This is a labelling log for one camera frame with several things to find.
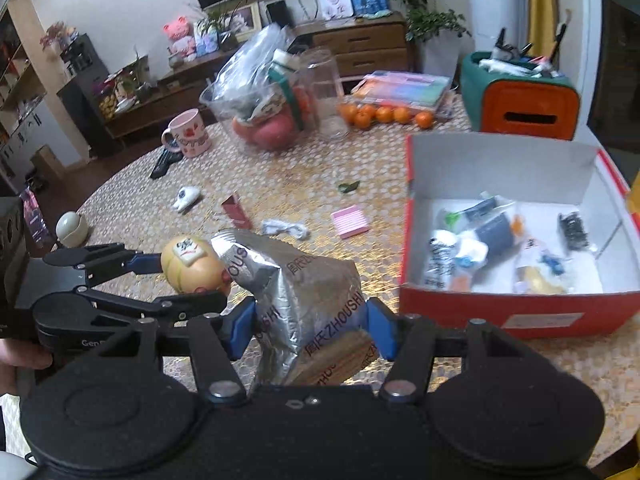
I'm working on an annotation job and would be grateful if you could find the yellow squishy head toy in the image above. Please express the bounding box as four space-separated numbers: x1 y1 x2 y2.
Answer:
160 234 232 296

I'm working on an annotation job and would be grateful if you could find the silver foil snack bag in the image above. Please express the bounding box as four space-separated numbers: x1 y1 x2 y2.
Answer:
212 229 378 386

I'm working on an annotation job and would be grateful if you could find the white tooth plush keychain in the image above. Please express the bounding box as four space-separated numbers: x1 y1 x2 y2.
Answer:
172 186 201 214

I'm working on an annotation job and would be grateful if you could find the white chicken sausage packet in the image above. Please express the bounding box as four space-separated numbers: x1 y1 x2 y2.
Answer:
422 230 488 292

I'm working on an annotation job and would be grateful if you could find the white cable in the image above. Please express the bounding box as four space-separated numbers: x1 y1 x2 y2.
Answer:
260 218 312 241

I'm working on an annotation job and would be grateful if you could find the pink binder clip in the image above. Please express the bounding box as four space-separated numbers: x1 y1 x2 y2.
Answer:
221 193 253 230

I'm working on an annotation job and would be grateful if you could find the pink sticky note pad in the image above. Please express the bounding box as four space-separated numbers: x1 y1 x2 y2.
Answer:
331 206 370 240

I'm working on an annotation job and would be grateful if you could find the black remote control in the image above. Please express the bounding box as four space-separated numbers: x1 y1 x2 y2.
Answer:
150 148 183 180

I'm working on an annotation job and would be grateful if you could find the pink strawberry mug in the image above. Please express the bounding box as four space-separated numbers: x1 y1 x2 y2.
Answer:
160 108 212 158

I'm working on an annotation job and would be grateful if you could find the green leaf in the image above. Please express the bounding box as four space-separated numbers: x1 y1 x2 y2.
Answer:
337 180 360 194

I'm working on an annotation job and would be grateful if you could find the red white cardboard box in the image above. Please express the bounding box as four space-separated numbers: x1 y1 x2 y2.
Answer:
399 133 639 338

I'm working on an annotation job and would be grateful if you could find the clear fruit bowl with apples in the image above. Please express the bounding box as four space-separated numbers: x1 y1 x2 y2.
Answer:
200 24 316 154

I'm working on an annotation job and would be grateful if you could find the black hair clip bag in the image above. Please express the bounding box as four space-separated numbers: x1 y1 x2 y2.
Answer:
558 211 590 252

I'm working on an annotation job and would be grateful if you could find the orange mandarin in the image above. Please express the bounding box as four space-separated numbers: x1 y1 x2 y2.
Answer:
413 110 435 130

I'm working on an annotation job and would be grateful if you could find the clear glass jar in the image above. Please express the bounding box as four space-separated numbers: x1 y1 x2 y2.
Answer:
300 48 349 141

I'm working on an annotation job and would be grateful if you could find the pink pig plush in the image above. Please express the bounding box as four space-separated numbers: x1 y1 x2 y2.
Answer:
163 16 196 61

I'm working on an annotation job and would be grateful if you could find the stack of colourful books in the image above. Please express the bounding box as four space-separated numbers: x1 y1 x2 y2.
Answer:
350 70 451 114

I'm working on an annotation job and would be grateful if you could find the orange green storage stool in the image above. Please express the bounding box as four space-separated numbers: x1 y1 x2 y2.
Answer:
460 52 580 141

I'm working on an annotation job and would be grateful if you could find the wooden tv cabinet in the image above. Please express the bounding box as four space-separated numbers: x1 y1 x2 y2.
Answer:
106 12 416 140

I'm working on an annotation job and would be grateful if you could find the green potted plant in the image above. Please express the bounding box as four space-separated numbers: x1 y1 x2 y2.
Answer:
395 0 471 42

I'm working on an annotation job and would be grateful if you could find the framed portrait photo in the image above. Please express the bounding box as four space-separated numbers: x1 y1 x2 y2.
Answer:
317 0 354 21

